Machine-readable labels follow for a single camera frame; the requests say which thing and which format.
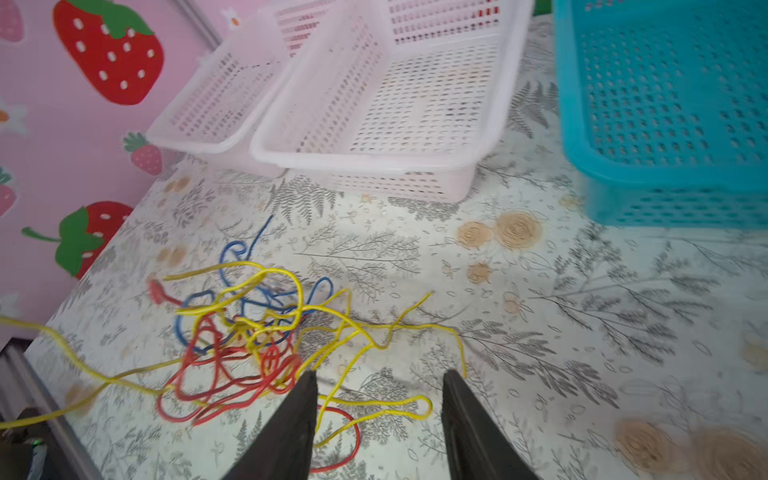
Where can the left aluminium corner post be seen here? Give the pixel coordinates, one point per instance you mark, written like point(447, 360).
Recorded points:
point(199, 22)

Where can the white plastic basket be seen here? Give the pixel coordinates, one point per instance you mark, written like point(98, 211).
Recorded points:
point(216, 114)
point(397, 98)

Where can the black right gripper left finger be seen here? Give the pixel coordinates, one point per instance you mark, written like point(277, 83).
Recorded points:
point(283, 448)

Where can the middle white plastic basket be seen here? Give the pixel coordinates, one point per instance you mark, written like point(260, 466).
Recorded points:
point(397, 98)

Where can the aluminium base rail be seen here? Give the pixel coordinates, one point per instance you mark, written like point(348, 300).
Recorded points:
point(23, 396)

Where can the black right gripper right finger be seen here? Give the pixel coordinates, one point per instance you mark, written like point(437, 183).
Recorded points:
point(476, 448)

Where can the left white plastic basket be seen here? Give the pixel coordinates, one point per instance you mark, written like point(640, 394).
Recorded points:
point(216, 114)

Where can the teal plastic basket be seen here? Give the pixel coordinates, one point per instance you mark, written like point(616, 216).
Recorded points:
point(663, 108)

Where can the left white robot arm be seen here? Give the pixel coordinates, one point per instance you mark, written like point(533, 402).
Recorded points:
point(23, 456)

